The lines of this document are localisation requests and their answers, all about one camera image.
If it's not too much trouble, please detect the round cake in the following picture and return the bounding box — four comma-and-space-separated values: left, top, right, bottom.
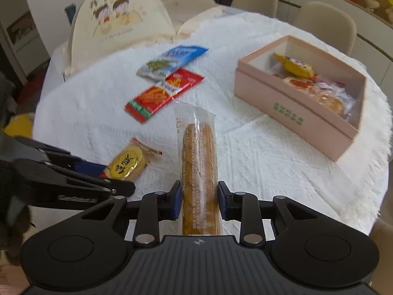
283, 77, 320, 95

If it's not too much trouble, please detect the white fluffy tablecloth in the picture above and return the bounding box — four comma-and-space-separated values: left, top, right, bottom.
33, 13, 392, 234

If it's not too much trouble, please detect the yellow panda snack bag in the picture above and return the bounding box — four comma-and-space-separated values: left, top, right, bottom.
274, 53, 315, 79

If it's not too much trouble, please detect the bread bun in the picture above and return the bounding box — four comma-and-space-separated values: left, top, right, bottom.
309, 81, 356, 118

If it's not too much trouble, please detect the small yellow pastry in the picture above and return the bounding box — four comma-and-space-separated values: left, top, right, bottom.
100, 138, 163, 182

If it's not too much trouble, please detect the red spicy snack packet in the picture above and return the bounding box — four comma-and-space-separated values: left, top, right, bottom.
125, 69, 205, 123

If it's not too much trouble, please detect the blue seaweed snack packet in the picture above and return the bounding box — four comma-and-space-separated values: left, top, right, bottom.
137, 45, 208, 81

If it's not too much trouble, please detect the pink cardboard box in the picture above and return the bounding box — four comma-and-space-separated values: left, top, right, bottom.
234, 35, 366, 161

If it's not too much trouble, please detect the long bread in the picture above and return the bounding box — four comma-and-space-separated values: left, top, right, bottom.
173, 101, 222, 236

